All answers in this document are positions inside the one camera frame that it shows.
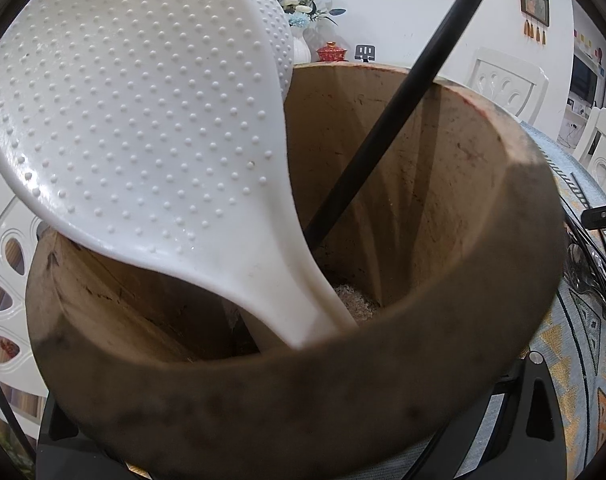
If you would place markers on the white dotted rice paddle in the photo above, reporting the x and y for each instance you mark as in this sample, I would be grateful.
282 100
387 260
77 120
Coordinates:
278 35
133 110

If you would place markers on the wooden utensil holder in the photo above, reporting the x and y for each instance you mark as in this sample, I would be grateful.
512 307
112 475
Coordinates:
333 410

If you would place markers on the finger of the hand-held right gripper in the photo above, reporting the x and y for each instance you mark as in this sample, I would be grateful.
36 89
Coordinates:
603 216

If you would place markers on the hanging orange wall ornaments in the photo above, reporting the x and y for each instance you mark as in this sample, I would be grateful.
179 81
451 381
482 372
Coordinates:
529 30

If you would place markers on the black screen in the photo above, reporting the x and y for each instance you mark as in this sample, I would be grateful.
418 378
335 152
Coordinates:
583 82

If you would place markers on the small framed wall picture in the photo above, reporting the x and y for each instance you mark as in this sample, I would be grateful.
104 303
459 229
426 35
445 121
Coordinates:
534 6

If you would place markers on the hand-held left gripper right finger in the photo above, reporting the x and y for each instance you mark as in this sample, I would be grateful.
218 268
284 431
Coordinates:
533 440

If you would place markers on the blue patterned table mat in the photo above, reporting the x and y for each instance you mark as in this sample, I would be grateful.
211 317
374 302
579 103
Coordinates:
583 360

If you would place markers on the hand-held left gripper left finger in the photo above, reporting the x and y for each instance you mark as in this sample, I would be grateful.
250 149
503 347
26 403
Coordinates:
58 455

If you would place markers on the red lidded teacup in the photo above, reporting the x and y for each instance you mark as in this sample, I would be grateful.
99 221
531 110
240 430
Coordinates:
328 54

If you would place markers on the white vase with blue flowers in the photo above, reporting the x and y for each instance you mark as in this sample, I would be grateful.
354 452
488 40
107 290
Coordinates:
300 50

